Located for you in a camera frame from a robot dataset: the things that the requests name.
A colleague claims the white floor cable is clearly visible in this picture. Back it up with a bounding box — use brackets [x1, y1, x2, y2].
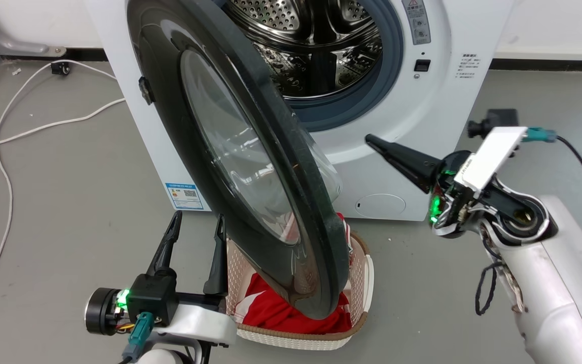
[0, 60, 118, 317]
[0, 98, 126, 153]

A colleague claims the grey metal wall pipe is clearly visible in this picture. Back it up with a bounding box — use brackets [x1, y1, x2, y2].
[0, 0, 67, 58]

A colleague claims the teal camera connector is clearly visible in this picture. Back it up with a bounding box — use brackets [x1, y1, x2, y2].
[121, 312, 156, 362]
[522, 127, 558, 144]

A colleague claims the grey-blue rubber door gasket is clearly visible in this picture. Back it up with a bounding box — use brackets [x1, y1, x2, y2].
[271, 0, 406, 133]

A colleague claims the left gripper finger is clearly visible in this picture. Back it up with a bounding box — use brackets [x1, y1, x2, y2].
[202, 214, 229, 297]
[146, 210, 183, 278]

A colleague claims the looped thin black cable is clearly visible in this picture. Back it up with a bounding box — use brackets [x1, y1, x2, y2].
[474, 237, 505, 317]

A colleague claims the white woven laundry basket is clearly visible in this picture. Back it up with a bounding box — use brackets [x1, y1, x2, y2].
[225, 230, 375, 352]

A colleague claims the stainless steel perforated drum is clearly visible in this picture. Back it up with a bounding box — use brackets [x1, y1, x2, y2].
[220, 0, 385, 100]

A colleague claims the oval white filter cover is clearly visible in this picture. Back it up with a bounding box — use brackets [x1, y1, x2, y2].
[356, 194, 407, 219]

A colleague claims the white left camera bracket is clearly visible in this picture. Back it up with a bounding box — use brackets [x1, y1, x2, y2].
[156, 303, 237, 347]

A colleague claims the blue energy label sticker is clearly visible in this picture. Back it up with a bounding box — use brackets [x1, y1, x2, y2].
[165, 182, 205, 211]

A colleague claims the grey warning label strip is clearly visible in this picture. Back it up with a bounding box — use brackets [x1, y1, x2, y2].
[402, 0, 432, 46]

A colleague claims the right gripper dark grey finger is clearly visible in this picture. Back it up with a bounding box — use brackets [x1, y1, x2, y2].
[365, 133, 442, 194]

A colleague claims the teal right camera connector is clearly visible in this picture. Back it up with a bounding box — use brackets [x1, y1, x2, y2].
[522, 127, 558, 144]

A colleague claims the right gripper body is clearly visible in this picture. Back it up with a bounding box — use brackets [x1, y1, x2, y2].
[428, 150, 474, 239]

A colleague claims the black door latch hook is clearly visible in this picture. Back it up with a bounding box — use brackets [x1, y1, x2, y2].
[138, 76, 156, 106]

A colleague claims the teal left camera connector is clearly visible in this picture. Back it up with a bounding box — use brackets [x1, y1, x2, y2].
[121, 312, 156, 362]

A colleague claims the dark round washing machine door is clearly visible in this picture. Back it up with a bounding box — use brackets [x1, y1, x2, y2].
[127, 0, 351, 320]

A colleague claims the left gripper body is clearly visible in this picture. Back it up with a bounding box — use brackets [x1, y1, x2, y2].
[85, 287, 227, 335]

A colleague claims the red and white garment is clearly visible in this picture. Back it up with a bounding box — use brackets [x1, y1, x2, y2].
[233, 212, 353, 335]

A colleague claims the white front-load washing machine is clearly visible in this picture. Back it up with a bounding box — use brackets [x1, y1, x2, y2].
[83, 0, 516, 223]

